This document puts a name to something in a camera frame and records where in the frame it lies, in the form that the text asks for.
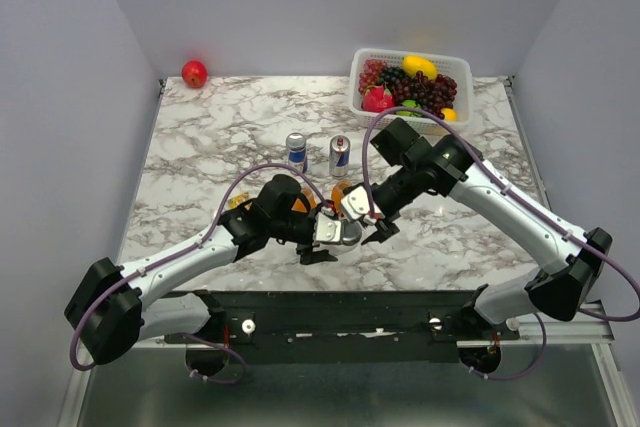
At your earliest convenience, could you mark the silver jar lid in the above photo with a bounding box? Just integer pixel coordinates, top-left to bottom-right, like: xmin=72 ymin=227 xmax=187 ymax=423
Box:
xmin=341 ymin=221 xmax=362 ymax=247

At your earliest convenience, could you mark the orange juice bottle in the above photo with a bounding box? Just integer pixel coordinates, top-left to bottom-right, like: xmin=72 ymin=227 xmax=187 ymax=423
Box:
xmin=292 ymin=187 xmax=317 ymax=214
xmin=331 ymin=179 xmax=352 ymax=216

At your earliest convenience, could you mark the clear glass jar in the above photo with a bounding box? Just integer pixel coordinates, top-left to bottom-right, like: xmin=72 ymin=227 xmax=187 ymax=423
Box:
xmin=327 ymin=244 xmax=358 ymax=256

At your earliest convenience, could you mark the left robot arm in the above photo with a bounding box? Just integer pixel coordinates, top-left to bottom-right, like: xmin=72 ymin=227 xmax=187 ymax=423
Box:
xmin=64 ymin=172 xmax=344 ymax=371

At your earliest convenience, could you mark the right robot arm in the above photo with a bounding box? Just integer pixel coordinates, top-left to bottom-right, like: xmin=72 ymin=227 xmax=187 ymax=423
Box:
xmin=371 ymin=119 xmax=612 ymax=339

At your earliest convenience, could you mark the yellow candy packet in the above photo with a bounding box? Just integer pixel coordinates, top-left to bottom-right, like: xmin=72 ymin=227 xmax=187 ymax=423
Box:
xmin=227 ymin=192 xmax=251 ymax=209

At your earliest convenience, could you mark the blue silver energy can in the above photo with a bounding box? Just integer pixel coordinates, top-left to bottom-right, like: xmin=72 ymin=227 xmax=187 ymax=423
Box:
xmin=329 ymin=135 xmax=351 ymax=178

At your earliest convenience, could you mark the blue energy can left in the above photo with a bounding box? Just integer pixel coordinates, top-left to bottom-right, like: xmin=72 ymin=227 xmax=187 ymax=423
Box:
xmin=285 ymin=132 xmax=308 ymax=173

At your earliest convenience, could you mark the green round fruit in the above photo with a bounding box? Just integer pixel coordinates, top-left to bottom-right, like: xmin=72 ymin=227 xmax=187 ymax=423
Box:
xmin=396 ymin=100 xmax=422 ymax=118

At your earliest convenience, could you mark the red dragon fruit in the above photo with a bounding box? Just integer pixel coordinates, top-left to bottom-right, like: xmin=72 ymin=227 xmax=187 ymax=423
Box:
xmin=361 ymin=86 xmax=396 ymax=113

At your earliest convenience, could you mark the dark red grape bunch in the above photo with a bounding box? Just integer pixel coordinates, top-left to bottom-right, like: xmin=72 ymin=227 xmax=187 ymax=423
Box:
xmin=390 ymin=72 xmax=457 ymax=120

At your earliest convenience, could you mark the black grape bunch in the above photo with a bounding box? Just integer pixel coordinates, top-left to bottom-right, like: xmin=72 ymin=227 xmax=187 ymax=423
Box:
xmin=376 ymin=66 xmax=407 ymax=89

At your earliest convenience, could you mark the light red grape bunch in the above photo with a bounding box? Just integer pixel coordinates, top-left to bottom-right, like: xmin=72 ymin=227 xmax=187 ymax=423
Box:
xmin=358 ymin=59 xmax=387 ymax=95

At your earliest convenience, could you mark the white plastic fruit basket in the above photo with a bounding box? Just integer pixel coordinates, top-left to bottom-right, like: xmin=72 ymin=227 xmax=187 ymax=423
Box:
xmin=348 ymin=48 xmax=474 ymax=134

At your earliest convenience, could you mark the red apple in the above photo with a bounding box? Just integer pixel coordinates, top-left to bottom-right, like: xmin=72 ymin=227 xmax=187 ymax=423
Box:
xmin=181 ymin=60 xmax=208 ymax=89

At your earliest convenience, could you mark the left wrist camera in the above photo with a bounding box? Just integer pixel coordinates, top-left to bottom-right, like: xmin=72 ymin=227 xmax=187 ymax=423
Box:
xmin=313 ymin=212 xmax=343 ymax=245

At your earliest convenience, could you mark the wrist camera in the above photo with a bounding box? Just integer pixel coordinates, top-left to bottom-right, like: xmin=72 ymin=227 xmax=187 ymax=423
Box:
xmin=340 ymin=186 xmax=382 ymax=226
xmin=313 ymin=212 xmax=343 ymax=245

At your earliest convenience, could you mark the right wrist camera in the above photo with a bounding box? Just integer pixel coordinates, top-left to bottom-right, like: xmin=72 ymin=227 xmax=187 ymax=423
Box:
xmin=340 ymin=186 xmax=382 ymax=226

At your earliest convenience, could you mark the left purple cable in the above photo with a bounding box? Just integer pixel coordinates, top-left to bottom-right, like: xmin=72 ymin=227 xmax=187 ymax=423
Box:
xmin=68 ymin=162 xmax=336 ymax=386

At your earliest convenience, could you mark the purple cable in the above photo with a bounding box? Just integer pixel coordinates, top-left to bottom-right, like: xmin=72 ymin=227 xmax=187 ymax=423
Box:
xmin=361 ymin=106 xmax=640 ymax=381
xmin=68 ymin=162 xmax=336 ymax=386

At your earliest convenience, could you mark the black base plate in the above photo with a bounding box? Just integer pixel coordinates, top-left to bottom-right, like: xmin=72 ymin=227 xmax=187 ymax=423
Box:
xmin=102 ymin=289 xmax=581 ymax=366

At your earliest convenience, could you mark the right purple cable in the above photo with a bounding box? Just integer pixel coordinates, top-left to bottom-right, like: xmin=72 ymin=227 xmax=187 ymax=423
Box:
xmin=361 ymin=106 xmax=640 ymax=381

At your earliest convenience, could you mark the aluminium rail frame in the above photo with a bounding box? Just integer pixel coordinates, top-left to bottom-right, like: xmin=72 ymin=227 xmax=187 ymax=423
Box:
xmin=60 ymin=314 xmax=639 ymax=426

